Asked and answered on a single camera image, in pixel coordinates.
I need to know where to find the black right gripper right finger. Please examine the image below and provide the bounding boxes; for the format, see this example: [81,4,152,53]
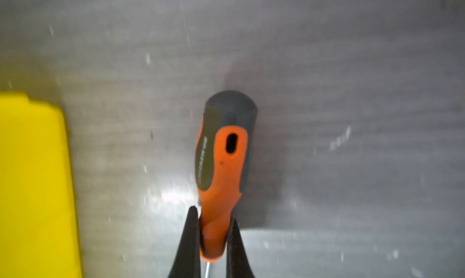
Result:
[226,219,255,278]

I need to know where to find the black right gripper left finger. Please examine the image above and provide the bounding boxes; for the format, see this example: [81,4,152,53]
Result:
[168,206,201,278]

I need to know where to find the orange black handled screwdriver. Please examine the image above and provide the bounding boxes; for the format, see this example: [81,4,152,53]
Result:
[195,90,258,263]

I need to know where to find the yellow plastic bin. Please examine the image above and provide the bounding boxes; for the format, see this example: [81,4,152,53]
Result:
[1,92,82,278]

